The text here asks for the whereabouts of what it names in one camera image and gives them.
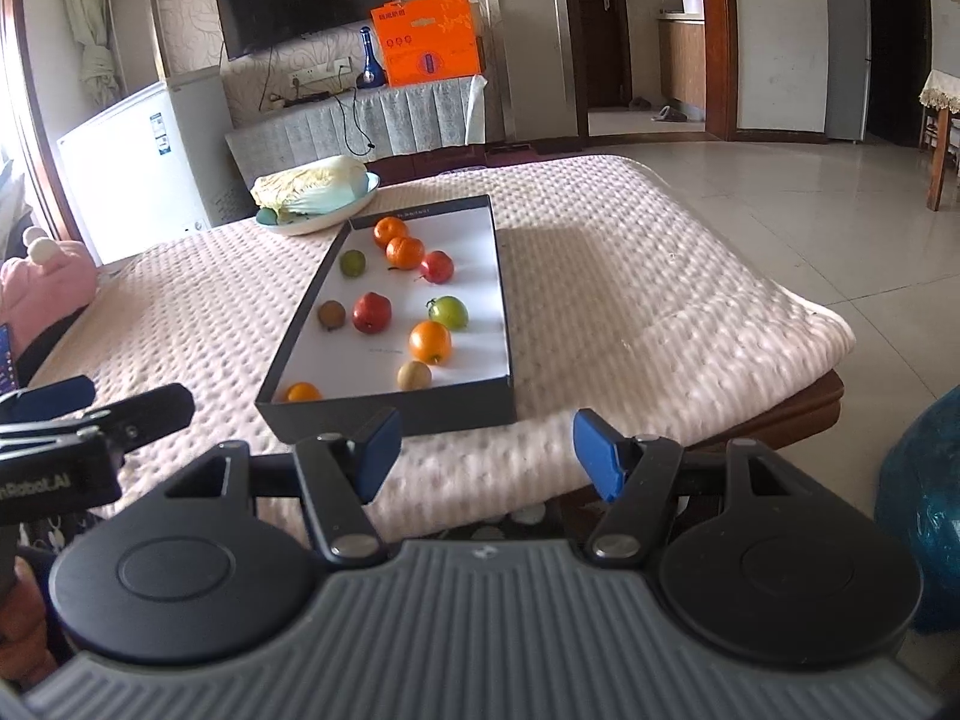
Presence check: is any smartphone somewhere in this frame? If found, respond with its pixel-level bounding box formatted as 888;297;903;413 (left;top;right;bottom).
0;324;20;395

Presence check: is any blue plastic bag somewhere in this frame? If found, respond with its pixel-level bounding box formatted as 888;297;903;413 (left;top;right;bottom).
874;386;960;635

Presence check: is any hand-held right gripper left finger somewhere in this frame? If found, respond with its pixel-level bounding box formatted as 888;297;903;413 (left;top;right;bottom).
157;406;404;562

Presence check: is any wooden side table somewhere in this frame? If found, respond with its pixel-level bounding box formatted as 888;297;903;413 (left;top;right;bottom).
922;109;960;212

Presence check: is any pink plush toy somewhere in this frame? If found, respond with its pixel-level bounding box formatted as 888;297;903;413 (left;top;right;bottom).
0;227;98;350

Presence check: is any orange carton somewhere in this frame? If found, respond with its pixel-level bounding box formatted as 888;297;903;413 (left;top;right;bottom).
370;0;481;89

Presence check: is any pink textured blanket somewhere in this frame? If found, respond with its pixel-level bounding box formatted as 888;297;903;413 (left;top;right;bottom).
26;155;857;541

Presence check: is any cream lace tablecloth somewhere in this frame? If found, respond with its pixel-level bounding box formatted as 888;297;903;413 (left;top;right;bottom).
919;69;960;118

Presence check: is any black cable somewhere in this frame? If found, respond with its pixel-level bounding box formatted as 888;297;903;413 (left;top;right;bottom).
334;90;376;155

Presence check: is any shallow black-rimmed white box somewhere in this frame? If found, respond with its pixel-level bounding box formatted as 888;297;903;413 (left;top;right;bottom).
255;195;518;443

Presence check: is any dark patterned cloth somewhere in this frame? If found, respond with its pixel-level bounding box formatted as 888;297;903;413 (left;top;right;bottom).
19;514;83;552

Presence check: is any grey cabinet cover cloth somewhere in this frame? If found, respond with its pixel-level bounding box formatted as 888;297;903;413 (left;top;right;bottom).
225;75;487;192

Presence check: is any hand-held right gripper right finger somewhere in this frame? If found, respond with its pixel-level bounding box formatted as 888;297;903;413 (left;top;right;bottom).
572;409;822;565

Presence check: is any light blue plate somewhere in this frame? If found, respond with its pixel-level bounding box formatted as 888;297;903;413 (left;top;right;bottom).
255;172;381;236

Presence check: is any green tomato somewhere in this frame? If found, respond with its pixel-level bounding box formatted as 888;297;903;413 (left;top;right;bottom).
427;295;470;331

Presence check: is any dark wooden television cabinet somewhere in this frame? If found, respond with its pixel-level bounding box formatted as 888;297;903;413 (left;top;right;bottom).
367;142;533;182

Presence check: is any dark wooden door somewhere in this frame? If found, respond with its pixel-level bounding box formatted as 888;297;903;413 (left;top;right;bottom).
585;0;627;110

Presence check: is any tied cream curtain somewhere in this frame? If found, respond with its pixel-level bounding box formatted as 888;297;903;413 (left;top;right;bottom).
60;0;121;102

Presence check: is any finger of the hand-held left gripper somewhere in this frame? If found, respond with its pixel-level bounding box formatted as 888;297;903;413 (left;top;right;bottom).
0;382;196;460
0;377;97;422

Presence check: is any wooden kitchen cabinet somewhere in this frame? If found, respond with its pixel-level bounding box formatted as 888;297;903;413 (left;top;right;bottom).
658;15;707;121

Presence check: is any large smooth orange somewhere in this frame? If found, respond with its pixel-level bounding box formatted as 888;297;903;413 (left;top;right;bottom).
409;320;453;366

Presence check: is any napa cabbage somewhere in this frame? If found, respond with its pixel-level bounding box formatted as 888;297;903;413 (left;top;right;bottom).
250;156;368;218

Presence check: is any white wall socket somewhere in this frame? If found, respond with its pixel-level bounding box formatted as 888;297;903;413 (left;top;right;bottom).
289;58;353;87

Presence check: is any blue glass bottle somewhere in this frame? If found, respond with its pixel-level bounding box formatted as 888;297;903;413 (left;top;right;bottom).
356;26;386;89

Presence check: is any grey refrigerator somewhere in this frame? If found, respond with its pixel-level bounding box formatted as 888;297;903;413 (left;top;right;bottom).
823;0;872;143

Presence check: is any white chest freezer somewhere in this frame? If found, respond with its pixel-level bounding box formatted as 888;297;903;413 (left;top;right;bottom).
58;66;235;267

